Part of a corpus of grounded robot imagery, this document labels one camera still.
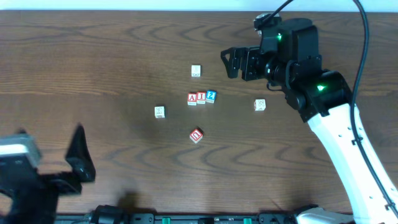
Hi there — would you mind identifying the blue number 2 block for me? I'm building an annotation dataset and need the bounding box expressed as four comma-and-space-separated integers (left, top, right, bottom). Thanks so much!
206, 90, 217, 104

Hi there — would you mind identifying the red letter I block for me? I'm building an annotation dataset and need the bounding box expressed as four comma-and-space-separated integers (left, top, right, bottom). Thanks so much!
197, 91, 206, 105

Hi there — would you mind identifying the red letter A block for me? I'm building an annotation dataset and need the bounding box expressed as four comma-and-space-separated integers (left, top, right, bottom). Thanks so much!
187, 93, 197, 106

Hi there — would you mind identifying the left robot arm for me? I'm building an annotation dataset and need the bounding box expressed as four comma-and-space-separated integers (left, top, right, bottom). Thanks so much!
1, 124, 96, 223

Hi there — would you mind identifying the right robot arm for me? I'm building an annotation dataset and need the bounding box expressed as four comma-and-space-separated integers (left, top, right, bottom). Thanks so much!
220, 15, 397, 223

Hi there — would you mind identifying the white block centre top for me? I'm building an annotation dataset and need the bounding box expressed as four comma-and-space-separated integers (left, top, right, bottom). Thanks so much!
191, 65, 201, 77

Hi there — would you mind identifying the white block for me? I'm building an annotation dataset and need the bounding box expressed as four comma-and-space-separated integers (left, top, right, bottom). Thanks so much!
154, 106, 165, 118
191, 65, 201, 77
254, 99, 266, 111

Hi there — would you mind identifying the white block right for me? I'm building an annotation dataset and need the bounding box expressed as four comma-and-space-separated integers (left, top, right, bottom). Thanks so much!
254, 99, 266, 111

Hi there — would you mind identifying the red letter U block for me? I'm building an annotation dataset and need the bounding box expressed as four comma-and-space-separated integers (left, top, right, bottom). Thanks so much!
189, 129, 203, 144

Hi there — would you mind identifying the white block left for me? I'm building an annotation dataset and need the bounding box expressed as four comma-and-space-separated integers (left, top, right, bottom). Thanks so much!
154, 106, 165, 118

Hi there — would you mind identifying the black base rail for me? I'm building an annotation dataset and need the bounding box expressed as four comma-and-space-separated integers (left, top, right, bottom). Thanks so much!
55, 212, 355, 224

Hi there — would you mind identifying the right black cable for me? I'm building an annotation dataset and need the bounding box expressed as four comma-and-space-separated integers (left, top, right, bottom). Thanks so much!
264, 0, 398, 212

